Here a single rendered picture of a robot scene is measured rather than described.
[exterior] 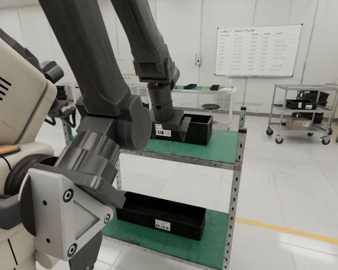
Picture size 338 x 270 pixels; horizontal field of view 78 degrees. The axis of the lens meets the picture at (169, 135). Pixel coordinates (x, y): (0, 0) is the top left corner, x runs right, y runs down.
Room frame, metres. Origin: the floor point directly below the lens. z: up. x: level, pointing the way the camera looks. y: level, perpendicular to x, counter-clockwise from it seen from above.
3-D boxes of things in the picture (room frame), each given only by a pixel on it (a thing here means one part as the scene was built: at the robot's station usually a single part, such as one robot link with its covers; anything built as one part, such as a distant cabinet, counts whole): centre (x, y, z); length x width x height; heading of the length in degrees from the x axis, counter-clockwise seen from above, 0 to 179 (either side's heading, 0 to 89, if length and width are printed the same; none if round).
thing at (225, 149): (1.11, 0.06, 0.55); 0.91 x 0.46 x 1.10; 71
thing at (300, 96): (4.35, -2.96, 0.38); 0.65 x 0.46 x 0.75; 164
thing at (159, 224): (1.11, 0.06, 0.41); 0.57 x 0.17 x 0.11; 71
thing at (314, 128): (3.53, -2.29, 0.50); 0.90 x 0.54 x 1.00; 85
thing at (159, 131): (1.13, 0.06, 1.01); 0.57 x 0.17 x 0.11; 71
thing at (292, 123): (3.53, -2.28, 0.30); 0.30 x 0.23 x 0.18; 89
